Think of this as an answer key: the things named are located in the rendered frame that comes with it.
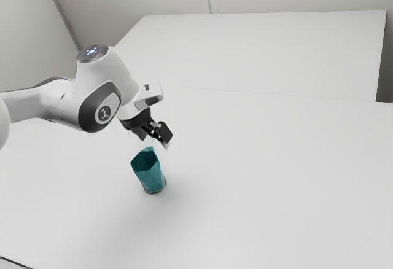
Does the teal faceted mug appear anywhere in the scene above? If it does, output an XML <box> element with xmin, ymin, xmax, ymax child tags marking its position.
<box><xmin>130</xmin><ymin>147</ymin><xmax>167</xmax><ymax>194</ymax></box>

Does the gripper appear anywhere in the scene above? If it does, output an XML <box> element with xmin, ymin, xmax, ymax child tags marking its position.
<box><xmin>120</xmin><ymin>106</ymin><xmax>174</xmax><ymax>146</ymax></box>

